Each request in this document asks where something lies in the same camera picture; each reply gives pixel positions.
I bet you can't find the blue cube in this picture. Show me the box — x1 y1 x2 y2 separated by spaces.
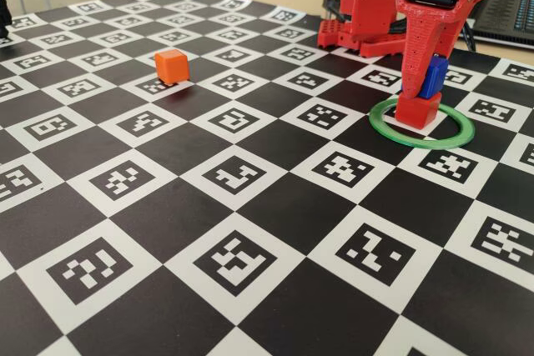
399 54 450 100

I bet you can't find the red cube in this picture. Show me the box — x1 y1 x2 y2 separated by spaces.
394 92 442 128

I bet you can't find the red perforated robot base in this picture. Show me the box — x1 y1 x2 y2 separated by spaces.
316 0 408 59

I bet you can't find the orange cube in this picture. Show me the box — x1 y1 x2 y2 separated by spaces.
154 49 191 84

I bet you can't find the dark laptop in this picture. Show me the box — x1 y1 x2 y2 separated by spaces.
473 0 534 47

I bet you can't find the black clamp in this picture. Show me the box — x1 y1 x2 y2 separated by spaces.
322 0 348 23

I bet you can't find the black white marker board mat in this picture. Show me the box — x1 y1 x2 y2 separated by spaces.
0 0 534 356

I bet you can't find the black stand foot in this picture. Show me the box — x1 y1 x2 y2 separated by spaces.
0 0 13 38

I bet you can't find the black cable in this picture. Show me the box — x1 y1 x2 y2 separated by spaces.
462 22 476 53

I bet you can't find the green ring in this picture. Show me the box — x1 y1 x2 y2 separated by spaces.
369 98 476 149

